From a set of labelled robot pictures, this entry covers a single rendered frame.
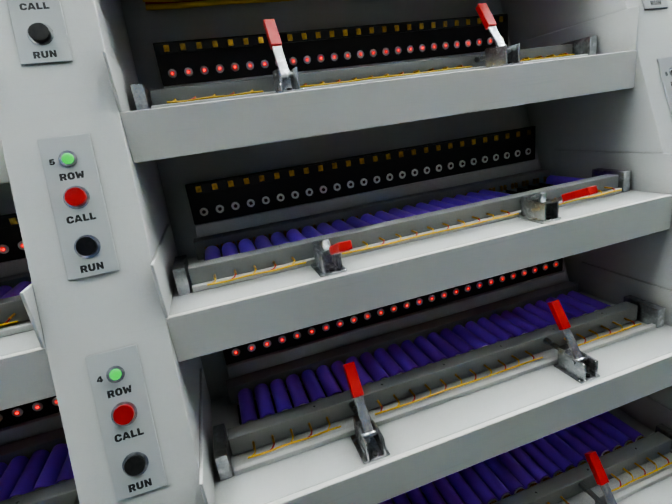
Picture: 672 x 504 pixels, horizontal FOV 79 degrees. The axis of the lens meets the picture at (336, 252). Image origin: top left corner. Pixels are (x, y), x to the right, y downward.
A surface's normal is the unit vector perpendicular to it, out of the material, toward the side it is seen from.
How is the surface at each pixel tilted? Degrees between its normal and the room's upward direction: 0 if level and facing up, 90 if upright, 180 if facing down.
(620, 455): 19
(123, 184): 90
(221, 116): 109
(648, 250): 90
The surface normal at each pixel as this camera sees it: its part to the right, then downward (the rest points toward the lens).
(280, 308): 0.30, 0.25
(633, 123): -0.94, 0.22
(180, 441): 0.24, -0.07
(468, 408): -0.14, -0.94
